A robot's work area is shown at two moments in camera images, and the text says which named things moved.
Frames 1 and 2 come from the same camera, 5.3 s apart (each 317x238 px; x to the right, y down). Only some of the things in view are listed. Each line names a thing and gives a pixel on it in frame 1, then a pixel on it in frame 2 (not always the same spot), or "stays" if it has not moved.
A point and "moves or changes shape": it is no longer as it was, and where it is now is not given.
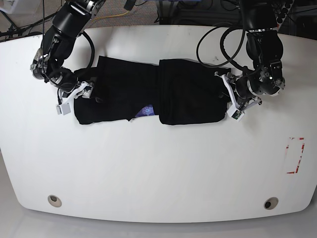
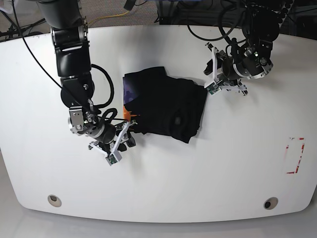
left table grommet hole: (54, 201) stays
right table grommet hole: (271, 203) stays
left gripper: (65, 79) to (110, 138)
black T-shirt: (177, 92) moves or changes shape
